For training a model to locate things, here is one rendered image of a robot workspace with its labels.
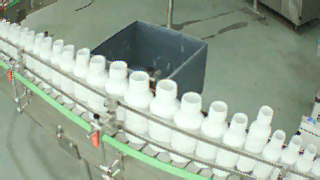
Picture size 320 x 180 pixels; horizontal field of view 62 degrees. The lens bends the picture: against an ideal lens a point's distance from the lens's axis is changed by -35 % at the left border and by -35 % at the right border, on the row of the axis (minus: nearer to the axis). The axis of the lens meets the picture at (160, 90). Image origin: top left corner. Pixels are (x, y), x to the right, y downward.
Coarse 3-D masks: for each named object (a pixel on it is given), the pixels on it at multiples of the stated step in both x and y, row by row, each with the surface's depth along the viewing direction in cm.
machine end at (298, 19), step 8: (264, 0) 423; (272, 0) 409; (280, 0) 396; (288, 0) 382; (296, 0) 368; (304, 0) 369; (312, 0) 396; (272, 8) 419; (280, 8) 403; (288, 8) 389; (296, 8) 376; (304, 8) 380; (312, 8) 409; (288, 16) 396; (296, 16) 382; (304, 16) 391; (312, 16) 422; (296, 24) 392
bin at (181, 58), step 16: (128, 32) 147; (144, 32) 150; (160, 32) 146; (176, 32) 142; (96, 48) 131; (112, 48) 141; (128, 48) 152; (144, 48) 154; (160, 48) 150; (176, 48) 146; (192, 48) 142; (128, 64) 157; (144, 64) 158; (160, 64) 154; (176, 64) 150; (192, 64) 130; (160, 80) 153; (176, 80) 123; (192, 80) 135; (176, 96) 128
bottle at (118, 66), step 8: (112, 64) 83; (120, 64) 84; (112, 72) 82; (120, 72) 82; (112, 80) 83; (120, 80) 83; (128, 80) 85; (112, 88) 83; (120, 88) 83; (120, 96) 84; (120, 112) 86; (120, 120) 88
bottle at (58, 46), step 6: (54, 42) 92; (60, 42) 93; (54, 48) 91; (60, 48) 91; (54, 54) 92; (60, 54) 92; (54, 60) 92; (60, 60) 92; (54, 66) 93; (54, 72) 94; (54, 78) 96; (54, 84) 97; (60, 84) 97; (54, 90) 98
